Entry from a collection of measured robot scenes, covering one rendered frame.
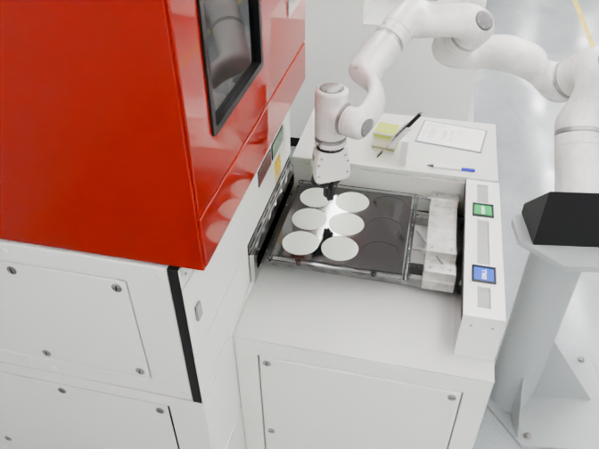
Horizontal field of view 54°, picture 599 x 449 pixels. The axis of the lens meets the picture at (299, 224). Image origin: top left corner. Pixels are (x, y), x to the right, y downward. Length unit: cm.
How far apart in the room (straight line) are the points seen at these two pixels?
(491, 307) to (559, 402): 116
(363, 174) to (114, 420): 98
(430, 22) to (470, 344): 83
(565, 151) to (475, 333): 66
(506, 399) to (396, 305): 93
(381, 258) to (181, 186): 75
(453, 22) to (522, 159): 228
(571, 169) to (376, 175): 55
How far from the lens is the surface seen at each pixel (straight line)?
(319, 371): 151
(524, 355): 220
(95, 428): 166
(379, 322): 152
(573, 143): 184
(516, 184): 361
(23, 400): 170
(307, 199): 177
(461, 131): 203
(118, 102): 92
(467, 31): 166
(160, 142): 93
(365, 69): 154
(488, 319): 139
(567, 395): 253
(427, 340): 150
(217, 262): 128
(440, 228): 173
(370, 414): 161
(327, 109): 148
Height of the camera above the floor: 194
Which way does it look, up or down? 39 degrees down
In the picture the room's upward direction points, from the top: 1 degrees counter-clockwise
